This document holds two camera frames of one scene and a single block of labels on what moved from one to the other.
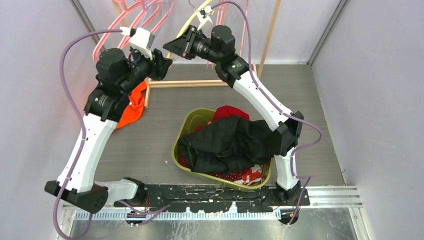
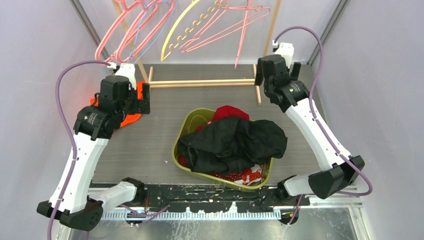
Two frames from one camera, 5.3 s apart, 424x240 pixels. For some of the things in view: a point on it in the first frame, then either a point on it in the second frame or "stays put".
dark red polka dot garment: x=234 y=176 stays put
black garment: x=230 y=144 stays put
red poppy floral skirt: x=254 y=174 stays put
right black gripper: x=179 y=45 to x=294 y=72
